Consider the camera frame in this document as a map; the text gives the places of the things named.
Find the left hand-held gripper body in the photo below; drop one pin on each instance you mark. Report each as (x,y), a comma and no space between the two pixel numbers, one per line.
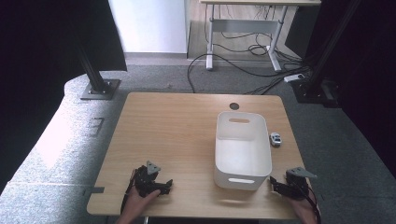
(145,182)

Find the white partition panel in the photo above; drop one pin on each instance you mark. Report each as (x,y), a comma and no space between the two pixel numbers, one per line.
(149,25)

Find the black metal stand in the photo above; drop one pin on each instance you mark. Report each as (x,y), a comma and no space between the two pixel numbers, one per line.
(317,71)
(95,77)

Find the dark curtain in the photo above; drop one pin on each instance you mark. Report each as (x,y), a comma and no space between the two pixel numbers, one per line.
(37,62)
(367,77)

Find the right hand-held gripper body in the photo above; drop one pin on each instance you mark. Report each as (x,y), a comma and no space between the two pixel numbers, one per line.
(297,186)

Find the person's right hand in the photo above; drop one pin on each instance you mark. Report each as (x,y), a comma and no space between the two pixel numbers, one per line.
(306,211)

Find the white power strip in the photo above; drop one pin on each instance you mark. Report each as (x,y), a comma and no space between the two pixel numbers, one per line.
(294,77)

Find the white-legged background desk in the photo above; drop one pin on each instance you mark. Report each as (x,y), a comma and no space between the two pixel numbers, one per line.
(246,25)

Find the dark round table grommet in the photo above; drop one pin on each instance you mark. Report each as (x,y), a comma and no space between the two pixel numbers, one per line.
(234,106)

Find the small white toy car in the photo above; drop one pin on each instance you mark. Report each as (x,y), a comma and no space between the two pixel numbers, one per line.
(275,139)

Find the white plastic storage bin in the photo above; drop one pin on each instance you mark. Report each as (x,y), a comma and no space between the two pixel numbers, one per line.
(243,155)

